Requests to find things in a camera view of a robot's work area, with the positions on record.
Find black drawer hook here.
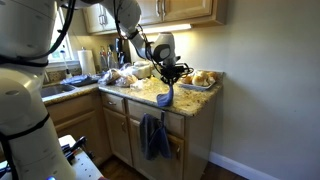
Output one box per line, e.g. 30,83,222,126
160,110,167,128

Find small bagged brown bread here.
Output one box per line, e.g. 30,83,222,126
114,73,138,88

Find white paper towel roll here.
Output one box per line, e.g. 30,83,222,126
77,49,97,76

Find white dish wand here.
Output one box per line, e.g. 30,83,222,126
59,46,73,80

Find empty clear plastic bag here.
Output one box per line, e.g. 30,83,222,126
129,78,153,91

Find gray hanging towel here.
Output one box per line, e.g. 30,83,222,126
139,113,164,161

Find wide wooden cabinet door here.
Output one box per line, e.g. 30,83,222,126
129,118,185,180

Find browned bread roll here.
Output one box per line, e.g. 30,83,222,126
180,75,194,85

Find steel sink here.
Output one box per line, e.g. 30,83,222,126
40,83,78,98

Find black tools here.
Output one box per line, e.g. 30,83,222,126
61,135,94,164

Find clear bottle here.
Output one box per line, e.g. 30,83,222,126
107,44,116,69
99,45,108,72

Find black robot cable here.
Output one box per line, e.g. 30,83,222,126
113,0,168,78

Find large bagged brown bread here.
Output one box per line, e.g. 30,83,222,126
99,68,123,86

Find narrow wooden drawer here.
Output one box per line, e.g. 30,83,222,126
100,92,127,115

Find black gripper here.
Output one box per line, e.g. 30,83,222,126
160,63,194,88

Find window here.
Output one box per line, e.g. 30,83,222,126
48,9,73,63

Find wooden sink cabinet front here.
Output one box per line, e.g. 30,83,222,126
46,94,111,164

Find under-cabinet light strip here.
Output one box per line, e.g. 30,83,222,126
141,23,193,34

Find white perforated cart top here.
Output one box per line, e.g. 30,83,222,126
0,134,104,180

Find white rectangular plate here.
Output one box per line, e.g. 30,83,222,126
176,79,216,92

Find small blue hanging towel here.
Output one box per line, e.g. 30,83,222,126
154,124,173,159

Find narrow wooden cabinet door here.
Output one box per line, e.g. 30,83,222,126
103,107,134,167

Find wooden wall cabinet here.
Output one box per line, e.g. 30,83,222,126
83,3,129,36
136,0,229,28

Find wide wooden drawer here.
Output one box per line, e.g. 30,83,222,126
126,99,186,138

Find blue dish cloth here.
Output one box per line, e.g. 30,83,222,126
60,73,101,88

